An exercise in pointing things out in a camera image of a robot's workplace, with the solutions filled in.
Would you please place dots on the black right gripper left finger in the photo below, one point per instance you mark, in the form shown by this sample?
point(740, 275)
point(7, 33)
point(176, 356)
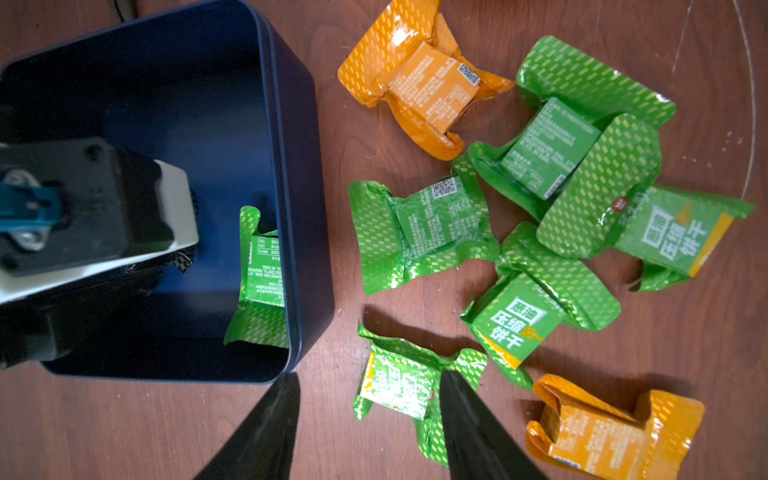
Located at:
point(262, 446)

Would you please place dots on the large orange cookie packet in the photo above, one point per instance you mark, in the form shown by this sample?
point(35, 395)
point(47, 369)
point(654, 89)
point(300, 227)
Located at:
point(410, 59)

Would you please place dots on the green cookie packet front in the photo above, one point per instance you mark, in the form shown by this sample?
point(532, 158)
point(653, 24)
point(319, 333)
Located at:
point(613, 201)

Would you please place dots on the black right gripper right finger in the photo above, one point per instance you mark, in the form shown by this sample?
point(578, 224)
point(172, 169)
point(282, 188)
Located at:
point(478, 446)

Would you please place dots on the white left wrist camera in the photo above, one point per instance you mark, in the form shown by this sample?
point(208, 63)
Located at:
point(77, 208)

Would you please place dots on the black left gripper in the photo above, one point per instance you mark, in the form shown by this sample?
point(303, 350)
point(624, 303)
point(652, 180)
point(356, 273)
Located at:
point(48, 325)

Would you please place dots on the dark blue storage box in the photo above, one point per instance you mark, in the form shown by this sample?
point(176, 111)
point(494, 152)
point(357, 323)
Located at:
point(212, 89)

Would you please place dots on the small green cookie packet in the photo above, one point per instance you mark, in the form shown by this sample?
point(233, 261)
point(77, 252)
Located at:
point(260, 317)

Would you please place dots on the green cookie packet back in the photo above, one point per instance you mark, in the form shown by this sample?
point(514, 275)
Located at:
point(575, 98)

